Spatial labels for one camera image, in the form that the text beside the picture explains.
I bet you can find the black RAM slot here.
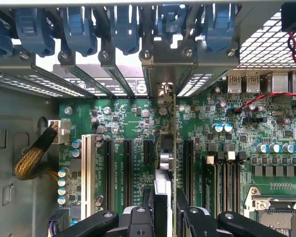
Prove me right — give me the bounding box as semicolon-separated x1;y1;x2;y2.
217;158;225;215
234;160;240;214
225;159;234;214
202;155;217;219

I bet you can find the long black expansion slot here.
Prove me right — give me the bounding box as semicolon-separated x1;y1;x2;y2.
183;139;195;207
123;139;134;207
103;137;115;211

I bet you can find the short black expansion slot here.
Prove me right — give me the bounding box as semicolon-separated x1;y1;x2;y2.
143;140;154;166

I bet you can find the white PCI expansion slot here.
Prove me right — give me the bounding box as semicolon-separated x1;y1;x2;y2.
80;134;96;221

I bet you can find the metal CPU socket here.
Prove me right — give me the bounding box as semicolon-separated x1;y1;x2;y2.
243;186;296;237

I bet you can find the green motherboard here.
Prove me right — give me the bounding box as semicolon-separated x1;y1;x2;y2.
58;74;296;237

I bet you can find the white power connector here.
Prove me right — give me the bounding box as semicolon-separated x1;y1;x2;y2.
48;118;71;145

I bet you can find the silver USB port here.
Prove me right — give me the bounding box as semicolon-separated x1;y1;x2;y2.
227;75;243;94
246;75;261;93

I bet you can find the grey metal PC case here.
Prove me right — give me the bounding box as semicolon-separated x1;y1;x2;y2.
0;0;296;237

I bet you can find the perforated metal slot cover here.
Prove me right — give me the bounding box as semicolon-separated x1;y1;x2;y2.
176;48;239;98
0;52;89;98

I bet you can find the black case fan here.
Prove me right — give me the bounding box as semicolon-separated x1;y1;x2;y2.
280;1;296;33

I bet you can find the black connector with purple wires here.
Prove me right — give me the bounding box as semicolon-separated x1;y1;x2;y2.
47;209;70;237

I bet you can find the black yellow braided power cable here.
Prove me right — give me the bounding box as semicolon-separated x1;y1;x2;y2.
13;122;59;181

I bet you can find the red and black twisted wire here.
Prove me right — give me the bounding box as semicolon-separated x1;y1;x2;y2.
234;31;296;114

